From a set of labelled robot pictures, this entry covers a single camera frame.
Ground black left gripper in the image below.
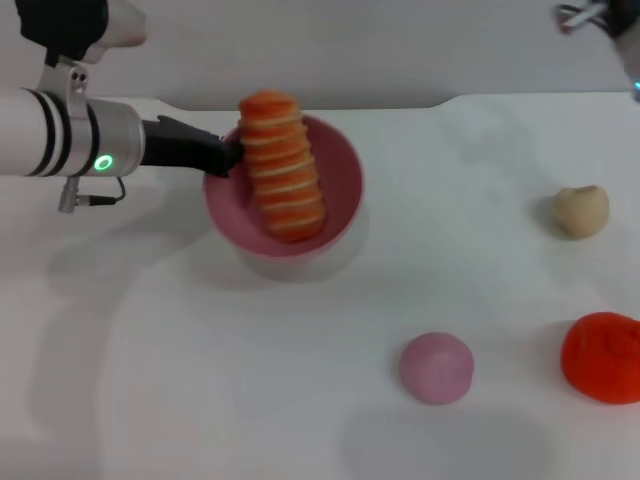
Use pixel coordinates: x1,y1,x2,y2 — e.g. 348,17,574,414
140,115,247,179

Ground orange striped bread roll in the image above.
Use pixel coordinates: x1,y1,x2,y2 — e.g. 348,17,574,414
238,88,327,245

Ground pink plastic bowl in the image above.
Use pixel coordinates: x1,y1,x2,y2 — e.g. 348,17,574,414
202,114,366,258

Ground red-orange round bread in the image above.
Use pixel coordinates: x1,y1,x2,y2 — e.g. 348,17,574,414
560,311,640,405

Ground pink round bun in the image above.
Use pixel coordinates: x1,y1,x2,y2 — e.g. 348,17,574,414
398,331,475,406

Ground beige heart-shaped bun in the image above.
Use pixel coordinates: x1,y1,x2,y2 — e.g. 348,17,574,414
547,184,611,241

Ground left arm cable with plug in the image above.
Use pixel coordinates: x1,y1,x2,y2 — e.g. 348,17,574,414
58,175,127,214

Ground left wrist camera housing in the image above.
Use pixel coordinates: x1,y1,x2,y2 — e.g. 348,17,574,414
14,0,149,66

